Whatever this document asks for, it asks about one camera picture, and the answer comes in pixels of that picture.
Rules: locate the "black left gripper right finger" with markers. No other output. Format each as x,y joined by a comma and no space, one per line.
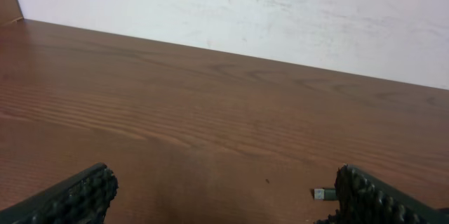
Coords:
365,199

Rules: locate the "cardboard panel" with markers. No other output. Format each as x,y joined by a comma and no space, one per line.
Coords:
10,12

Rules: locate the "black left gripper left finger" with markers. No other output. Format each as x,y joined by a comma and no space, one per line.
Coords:
82,198

